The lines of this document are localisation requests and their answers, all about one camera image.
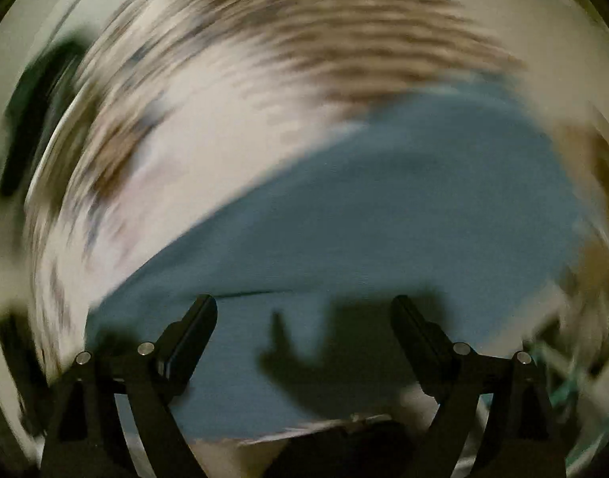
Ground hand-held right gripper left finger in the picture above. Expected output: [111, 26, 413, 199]
[39, 294, 218, 478]

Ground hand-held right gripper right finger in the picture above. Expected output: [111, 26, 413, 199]
[390, 295, 568, 478]

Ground blue pants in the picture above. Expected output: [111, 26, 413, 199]
[84, 82, 591, 441]

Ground brown and white patterned blanket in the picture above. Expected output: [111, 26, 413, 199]
[23, 0, 527, 384]

